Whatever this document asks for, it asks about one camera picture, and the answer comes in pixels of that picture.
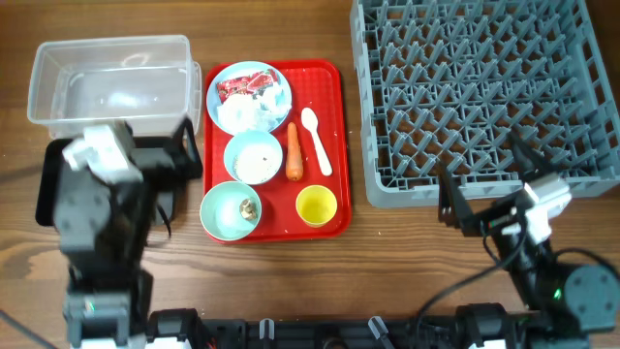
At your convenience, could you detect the light blue plate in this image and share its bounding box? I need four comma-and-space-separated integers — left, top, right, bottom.
206, 61, 293, 136

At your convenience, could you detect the red snack wrapper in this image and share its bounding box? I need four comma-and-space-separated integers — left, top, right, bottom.
216, 69, 279, 103

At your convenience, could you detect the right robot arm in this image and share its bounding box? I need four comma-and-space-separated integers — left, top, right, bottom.
438, 132, 619, 333

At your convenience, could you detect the orange carrot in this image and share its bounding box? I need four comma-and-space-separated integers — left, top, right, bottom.
285, 122, 303, 181

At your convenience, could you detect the white plastic spoon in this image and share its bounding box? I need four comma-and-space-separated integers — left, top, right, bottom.
301, 108, 333, 176

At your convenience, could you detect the green bowl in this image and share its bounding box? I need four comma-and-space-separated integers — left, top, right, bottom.
200, 181, 263, 242

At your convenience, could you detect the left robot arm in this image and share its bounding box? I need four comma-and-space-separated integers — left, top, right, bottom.
51, 119, 202, 348

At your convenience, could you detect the red serving tray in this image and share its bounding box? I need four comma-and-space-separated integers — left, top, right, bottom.
202, 59, 352, 244

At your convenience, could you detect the brown food scrap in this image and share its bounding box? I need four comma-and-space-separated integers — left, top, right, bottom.
239, 198, 258, 221

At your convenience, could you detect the grey dishwasher rack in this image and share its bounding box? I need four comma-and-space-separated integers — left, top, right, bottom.
350, 0, 619, 208

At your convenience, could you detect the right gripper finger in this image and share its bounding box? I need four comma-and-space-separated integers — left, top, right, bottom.
508, 130, 552, 182
437, 162, 474, 228

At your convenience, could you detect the clear plastic bin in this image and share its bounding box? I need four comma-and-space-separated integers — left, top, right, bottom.
27, 35, 203, 139

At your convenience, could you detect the black tray bin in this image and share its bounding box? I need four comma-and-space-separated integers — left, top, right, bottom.
35, 118, 202, 227

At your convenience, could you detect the yellow cup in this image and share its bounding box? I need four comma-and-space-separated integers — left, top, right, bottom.
295, 185, 338, 228

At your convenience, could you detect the white napkin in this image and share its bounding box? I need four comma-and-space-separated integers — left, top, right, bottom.
217, 83, 292, 135

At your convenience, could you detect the white rice pile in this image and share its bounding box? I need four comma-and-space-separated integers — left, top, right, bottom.
232, 143, 282, 185

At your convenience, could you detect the light blue bowl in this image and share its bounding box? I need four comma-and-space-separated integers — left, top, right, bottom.
224, 131, 284, 181

